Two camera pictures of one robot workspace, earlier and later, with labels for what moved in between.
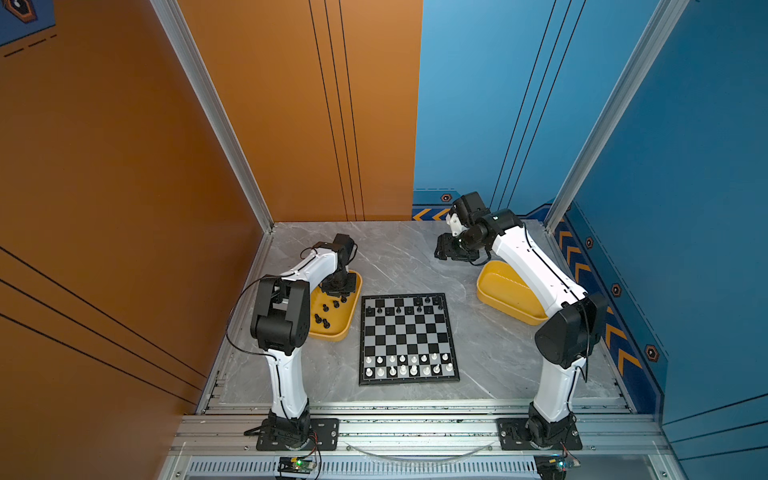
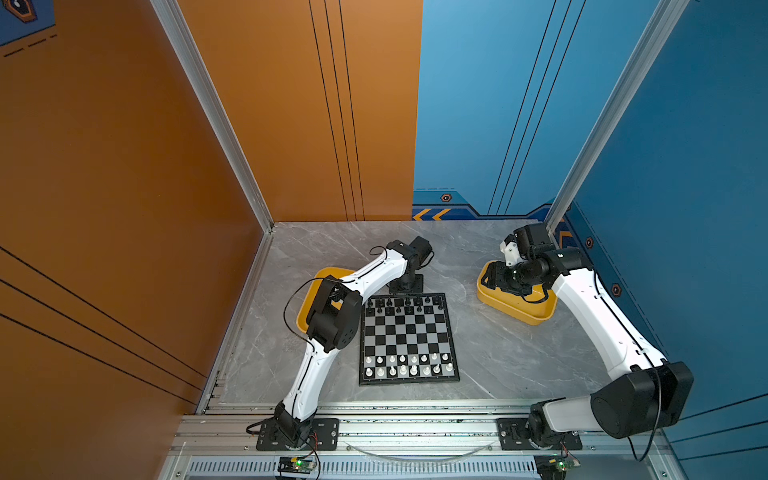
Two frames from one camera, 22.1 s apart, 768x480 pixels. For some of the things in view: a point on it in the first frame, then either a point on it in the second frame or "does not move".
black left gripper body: (341, 285) to (409, 286)
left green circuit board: (296, 464) does not move
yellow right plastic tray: (500, 285) does not move
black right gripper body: (454, 248) to (514, 279)
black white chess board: (406, 338) does not move
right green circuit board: (553, 466) does not move
